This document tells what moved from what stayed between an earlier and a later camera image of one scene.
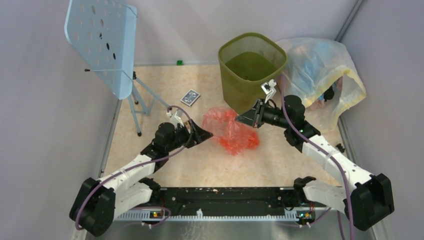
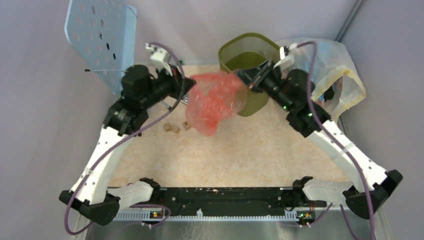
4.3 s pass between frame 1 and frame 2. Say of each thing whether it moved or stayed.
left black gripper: moved
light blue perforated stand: stayed
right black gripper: moved
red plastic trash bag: moved
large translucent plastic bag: stayed
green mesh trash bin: stayed
